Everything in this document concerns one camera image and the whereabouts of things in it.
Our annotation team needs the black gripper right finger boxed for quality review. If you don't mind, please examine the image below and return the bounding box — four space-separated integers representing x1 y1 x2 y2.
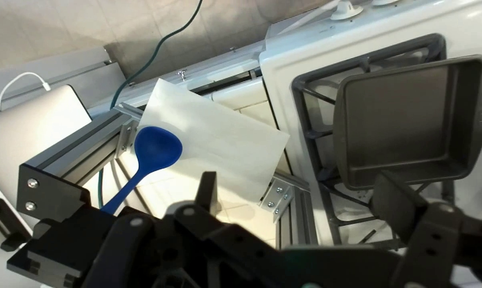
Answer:
370 169 482 288

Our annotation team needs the green cable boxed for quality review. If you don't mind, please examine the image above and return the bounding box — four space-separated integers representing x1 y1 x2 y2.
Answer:
109 0 206 111

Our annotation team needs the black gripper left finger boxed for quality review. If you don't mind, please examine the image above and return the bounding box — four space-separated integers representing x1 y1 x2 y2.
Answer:
82 169 263 288

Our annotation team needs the black cast iron stove grate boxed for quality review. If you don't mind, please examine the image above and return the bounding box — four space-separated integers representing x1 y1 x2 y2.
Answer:
290 31 468 247

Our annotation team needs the blue plastic serving spoon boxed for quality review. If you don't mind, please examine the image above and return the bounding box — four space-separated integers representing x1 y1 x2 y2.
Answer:
100 124 185 215

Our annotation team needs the white gas stove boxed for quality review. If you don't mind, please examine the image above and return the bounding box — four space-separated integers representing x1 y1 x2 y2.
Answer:
258 0 482 288

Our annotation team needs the square dark grey pan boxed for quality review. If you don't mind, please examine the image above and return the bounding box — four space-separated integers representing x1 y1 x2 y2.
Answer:
332 54 482 191

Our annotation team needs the white cable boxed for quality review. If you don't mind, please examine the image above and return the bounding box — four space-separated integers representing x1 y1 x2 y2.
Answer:
0 68 55 111

